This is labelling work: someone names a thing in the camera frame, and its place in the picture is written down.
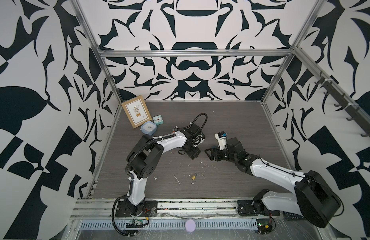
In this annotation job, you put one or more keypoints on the green square alarm clock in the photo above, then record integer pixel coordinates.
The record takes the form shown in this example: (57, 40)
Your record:
(158, 120)

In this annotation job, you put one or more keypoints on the blue square alarm clock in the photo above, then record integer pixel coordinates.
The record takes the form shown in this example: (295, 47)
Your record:
(148, 128)

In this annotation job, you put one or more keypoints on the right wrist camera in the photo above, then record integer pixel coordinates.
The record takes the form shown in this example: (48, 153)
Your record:
(221, 137)

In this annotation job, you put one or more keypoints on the black remote control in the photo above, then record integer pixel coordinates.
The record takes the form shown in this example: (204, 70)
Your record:
(292, 217)

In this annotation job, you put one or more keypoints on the right circuit board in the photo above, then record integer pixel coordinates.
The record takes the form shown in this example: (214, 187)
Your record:
(265, 227)

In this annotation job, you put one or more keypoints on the purple round lid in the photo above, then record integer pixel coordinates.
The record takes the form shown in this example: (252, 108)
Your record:
(190, 226)

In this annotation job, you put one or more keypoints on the wooden picture frame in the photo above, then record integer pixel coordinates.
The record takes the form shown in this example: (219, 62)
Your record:
(137, 111)

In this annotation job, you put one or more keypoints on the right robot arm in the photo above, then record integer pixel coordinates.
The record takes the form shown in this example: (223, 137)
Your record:
(308, 195)

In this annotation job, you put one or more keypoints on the white slotted cable duct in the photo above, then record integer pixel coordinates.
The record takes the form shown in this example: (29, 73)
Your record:
(179, 224)

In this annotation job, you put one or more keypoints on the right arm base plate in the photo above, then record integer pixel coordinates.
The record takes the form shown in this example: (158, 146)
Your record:
(248, 208)

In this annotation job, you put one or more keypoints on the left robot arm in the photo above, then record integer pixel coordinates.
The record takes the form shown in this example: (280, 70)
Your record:
(144, 158)

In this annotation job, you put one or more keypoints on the circuit board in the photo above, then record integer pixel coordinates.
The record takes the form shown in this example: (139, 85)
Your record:
(137, 223)
(265, 227)

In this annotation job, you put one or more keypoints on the black coat hook rack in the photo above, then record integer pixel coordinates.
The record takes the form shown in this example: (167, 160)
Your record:
(345, 102)

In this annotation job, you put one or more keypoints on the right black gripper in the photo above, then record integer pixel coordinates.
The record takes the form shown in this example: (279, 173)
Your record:
(213, 150)

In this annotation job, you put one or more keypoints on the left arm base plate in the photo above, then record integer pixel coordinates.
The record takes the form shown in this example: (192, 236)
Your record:
(127, 209)

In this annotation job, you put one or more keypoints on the left circuit board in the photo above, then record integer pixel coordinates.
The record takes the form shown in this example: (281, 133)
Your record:
(137, 223)

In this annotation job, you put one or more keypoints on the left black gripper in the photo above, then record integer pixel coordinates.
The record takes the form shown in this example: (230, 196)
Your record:
(194, 154)

